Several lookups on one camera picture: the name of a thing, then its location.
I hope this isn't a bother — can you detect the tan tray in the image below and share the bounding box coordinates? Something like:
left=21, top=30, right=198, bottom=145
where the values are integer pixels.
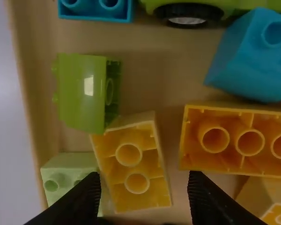
left=7, top=0, right=281, bottom=225

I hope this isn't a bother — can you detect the lime green toy car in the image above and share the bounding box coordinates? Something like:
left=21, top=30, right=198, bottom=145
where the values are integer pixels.
left=140, top=0, right=281, bottom=30

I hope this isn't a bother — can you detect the pale green toy brick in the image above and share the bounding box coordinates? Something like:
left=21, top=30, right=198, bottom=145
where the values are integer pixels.
left=39, top=151, right=104, bottom=218

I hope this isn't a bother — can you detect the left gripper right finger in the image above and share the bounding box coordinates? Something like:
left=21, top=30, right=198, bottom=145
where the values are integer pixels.
left=187, top=170, right=270, bottom=225

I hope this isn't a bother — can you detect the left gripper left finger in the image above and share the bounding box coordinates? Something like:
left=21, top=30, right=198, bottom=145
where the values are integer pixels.
left=21, top=172, right=102, bottom=225

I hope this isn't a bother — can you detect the long yellow toy brick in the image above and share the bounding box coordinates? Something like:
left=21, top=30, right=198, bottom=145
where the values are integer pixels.
left=177, top=103, right=281, bottom=180

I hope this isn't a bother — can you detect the clear green toy brick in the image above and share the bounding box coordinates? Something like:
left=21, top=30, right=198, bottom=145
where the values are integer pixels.
left=51, top=52, right=122, bottom=135

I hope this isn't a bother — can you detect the blue toy brick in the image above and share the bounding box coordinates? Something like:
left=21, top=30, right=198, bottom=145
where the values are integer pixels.
left=203, top=7, right=281, bottom=104
left=58, top=0, right=134, bottom=23

